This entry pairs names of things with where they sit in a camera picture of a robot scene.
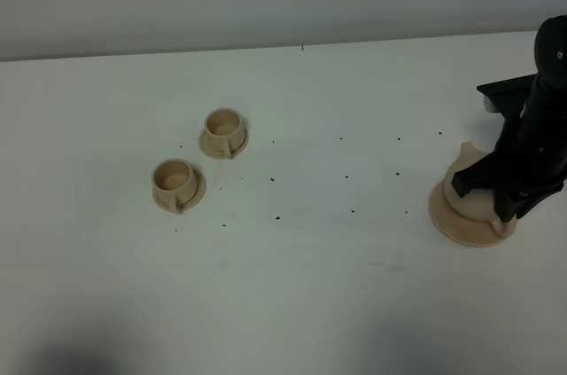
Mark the beige teacup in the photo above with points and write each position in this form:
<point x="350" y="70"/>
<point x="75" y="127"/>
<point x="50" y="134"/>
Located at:
<point x="174" y="184"/>
<point x="223" y="116"/>

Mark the beige teapot saucer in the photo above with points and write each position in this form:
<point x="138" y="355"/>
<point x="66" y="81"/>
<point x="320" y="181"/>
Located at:
<point x="462" y="230"/>

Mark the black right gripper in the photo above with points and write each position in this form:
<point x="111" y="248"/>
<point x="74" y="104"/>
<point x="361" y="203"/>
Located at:
<point x="530" y="153"/>

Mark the beige teapot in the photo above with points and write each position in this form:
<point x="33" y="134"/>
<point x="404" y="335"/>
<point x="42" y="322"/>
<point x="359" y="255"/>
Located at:
<point x="477" y="205"/>

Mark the far beige saucer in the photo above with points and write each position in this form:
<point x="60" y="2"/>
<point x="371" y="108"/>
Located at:
<point x="224" y="142"/>

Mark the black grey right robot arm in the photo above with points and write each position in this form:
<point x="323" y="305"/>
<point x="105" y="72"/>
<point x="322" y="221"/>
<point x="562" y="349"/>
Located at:
<point x="550" y="61"/>

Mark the far beige teacup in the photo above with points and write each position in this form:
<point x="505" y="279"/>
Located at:
<point x="223" y="116"/>

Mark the near beige teacup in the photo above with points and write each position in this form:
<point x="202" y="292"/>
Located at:
<point x="174" y="184"/>

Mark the near beige saucer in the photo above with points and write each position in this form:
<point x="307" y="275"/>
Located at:
<point x="200" y="193"/>

